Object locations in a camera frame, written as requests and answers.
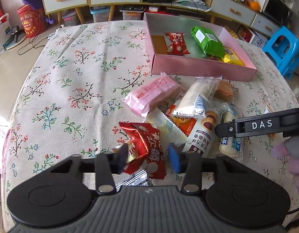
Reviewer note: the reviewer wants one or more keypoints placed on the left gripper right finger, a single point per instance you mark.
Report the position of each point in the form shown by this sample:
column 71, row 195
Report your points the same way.
column 188, row 163

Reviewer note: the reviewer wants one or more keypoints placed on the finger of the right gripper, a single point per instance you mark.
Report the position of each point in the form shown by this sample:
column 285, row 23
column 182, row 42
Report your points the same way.
column 225, row 130

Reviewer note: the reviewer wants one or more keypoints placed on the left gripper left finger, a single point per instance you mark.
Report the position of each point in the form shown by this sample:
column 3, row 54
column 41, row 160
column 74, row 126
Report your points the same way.
column 106, row 165

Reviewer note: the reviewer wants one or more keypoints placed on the chocolate roll white packet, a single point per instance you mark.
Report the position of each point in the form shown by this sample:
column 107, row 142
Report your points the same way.
column 202, row 135

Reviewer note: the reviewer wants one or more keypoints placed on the blue white small snack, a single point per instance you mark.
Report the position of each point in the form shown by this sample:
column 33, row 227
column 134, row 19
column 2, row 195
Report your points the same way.
column 139, row 178

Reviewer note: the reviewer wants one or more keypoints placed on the orange lotus cracker packet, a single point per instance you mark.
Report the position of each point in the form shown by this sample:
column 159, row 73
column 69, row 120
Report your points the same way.
column 185, row 124

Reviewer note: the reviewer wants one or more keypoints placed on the red snack packet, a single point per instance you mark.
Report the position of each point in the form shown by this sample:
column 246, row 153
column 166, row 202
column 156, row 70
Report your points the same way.
column 177, row 44
column 145, row 151

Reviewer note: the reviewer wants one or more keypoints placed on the clear rice cracker pack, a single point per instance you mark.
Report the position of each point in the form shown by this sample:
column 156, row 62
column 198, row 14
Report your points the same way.
column 195, row 101

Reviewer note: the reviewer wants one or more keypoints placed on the pink wafer snack pack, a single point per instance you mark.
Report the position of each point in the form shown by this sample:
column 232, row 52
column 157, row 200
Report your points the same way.
column 144, row 99

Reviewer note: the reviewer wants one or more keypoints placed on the yellow biscuit packet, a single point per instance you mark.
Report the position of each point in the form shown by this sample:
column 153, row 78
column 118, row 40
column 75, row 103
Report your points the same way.
column 230, row 57

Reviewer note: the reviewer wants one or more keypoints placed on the green snack packet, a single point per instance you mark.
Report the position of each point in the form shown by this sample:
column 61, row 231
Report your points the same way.
column 207, row 41

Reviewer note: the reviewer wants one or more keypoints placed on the mustard yellow snack bar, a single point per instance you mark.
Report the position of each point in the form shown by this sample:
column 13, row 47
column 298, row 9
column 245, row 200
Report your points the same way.
column 159, row 44

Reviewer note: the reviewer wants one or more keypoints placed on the cream white snack packet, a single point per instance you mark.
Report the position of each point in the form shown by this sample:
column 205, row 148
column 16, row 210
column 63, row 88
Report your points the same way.
column 170, row 133

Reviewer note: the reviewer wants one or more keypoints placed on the purple gloved right hand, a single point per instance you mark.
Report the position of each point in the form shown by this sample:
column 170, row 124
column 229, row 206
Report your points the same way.
column 290, row 149

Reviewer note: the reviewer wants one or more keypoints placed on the brown wafer cracker stack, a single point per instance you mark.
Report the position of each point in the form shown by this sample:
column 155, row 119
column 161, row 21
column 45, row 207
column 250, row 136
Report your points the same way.
column 224, row 92

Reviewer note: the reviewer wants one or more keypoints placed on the blue plastic stool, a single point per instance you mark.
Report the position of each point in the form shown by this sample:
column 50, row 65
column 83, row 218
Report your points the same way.
column 283, row 49

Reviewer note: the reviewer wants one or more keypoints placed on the yellow egg tray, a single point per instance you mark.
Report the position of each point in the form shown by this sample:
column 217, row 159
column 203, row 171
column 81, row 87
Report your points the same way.
column 232, row 32

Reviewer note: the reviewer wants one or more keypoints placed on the pink cardboard box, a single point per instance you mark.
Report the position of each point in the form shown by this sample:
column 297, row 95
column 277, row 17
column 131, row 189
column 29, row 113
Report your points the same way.
column 196, row 63

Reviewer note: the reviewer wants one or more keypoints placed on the black microwave oven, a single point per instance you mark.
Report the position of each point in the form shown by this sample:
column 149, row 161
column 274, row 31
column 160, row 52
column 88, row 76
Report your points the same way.
column 278, row 11

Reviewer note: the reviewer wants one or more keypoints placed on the orange fruit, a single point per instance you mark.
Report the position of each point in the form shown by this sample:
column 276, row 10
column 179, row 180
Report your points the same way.
column 255, row 6

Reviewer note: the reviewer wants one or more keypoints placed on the white shopping bag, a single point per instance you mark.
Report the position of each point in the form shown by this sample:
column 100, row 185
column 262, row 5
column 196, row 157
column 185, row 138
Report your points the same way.
column 5, row 31

